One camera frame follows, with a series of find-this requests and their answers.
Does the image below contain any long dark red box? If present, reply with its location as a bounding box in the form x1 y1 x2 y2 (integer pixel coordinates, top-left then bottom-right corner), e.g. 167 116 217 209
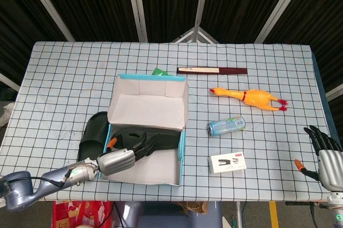
176 66 248 75

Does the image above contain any red patterned bag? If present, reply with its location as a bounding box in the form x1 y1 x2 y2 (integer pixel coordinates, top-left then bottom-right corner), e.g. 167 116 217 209
52 200 115 228

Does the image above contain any green snack packet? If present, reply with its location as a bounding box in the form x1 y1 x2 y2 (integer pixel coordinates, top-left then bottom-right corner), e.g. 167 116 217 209
151 67 172 78

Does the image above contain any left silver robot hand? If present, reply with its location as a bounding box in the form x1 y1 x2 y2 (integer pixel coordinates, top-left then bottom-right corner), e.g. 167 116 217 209
96 136 156 177

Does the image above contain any brown paper bag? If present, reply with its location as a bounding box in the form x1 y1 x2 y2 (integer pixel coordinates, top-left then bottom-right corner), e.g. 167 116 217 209
175 201 209 214

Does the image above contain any checked light blue tablecloth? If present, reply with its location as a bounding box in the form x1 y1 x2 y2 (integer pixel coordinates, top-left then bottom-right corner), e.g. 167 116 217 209
0 41 335 202

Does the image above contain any yellow rubber chicken toy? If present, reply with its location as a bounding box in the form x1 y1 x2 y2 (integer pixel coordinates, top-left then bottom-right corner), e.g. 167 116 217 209
209 87 289 112

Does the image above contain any grey metal table leg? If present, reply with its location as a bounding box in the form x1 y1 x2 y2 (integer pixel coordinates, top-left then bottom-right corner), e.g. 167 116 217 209
235 201 242 228

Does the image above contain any white triangular frame brace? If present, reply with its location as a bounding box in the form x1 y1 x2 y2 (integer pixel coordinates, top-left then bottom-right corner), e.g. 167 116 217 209
171 26 220 44

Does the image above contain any white stapler box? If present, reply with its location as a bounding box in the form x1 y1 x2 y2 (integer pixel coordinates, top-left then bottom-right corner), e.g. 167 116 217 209
208 152 248 174

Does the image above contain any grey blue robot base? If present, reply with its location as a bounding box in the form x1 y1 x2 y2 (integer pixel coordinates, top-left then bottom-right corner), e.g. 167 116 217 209
114 201 223 228

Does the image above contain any light blue shoe box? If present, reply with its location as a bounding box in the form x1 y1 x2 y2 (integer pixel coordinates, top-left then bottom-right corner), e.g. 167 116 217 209
98 74 189 187

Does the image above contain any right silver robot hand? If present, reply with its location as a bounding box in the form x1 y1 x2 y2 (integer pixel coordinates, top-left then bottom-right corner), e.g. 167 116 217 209
294 125 343 194

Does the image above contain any black rubber slipper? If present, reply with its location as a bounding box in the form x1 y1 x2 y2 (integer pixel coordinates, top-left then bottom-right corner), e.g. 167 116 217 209
111 128 181 158
77 111 111 162

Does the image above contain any blue drink can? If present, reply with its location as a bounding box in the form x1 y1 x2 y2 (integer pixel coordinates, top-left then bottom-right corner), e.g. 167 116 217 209
206 116 247 137

